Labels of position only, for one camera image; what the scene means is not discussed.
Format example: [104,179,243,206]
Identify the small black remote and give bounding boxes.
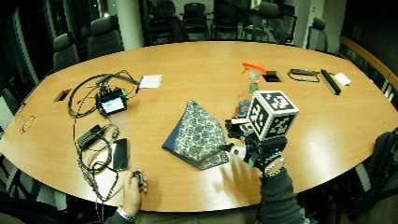
[131,171,145,188]

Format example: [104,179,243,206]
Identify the patterned folded cloth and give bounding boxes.
[161,99,231,172]

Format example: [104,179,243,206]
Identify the silver wristwatch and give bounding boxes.
[114,205,137,223]

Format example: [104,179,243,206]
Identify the white marker cube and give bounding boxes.
[246,90,301,141]

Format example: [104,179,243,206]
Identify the black smartphone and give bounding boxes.
[110,137,130,173]

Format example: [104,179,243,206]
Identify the orange-trigger spray bottle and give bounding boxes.
[235,61,269,119]

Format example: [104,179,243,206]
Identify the black power adapter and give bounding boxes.
[76,124,106,151]

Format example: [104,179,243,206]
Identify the white flat box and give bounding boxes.
[138,74,163,90]

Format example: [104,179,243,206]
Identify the long black bar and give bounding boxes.
[318,68,343,96]

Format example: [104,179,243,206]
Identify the black device with screen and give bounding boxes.
[94,88,130,118]

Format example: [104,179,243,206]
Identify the small white box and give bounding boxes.
[331,72,352,88]

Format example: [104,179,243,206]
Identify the black office chair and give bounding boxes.
[142,0,190,45]
[242,1,289,44]
[179,2,209,40]
[351,126,398,216]
[211,1,242,40]

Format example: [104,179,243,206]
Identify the grey office chair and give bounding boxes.
[306,17,330,53]
[50,33,81,73]
[85,15,125,61]

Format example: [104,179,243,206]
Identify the white pillar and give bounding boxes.
[114,0,145,51]

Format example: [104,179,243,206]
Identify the beaded bracelet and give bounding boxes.
[262,156,289,178]

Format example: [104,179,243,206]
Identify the braided cable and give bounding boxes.
[70,117,122,203]

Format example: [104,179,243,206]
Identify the black looped cable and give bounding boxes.
[66,69,141,119]

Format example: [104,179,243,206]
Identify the thin wire eyeglasses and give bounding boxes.
[13,113,37,135]

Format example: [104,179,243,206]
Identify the wooden wall ledge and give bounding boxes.
[338,35,398,91]

